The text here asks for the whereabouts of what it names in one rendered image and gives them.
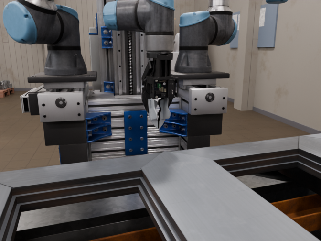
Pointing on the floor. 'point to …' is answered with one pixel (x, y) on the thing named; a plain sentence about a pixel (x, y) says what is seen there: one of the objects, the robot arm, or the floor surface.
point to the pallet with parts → (5, 88)
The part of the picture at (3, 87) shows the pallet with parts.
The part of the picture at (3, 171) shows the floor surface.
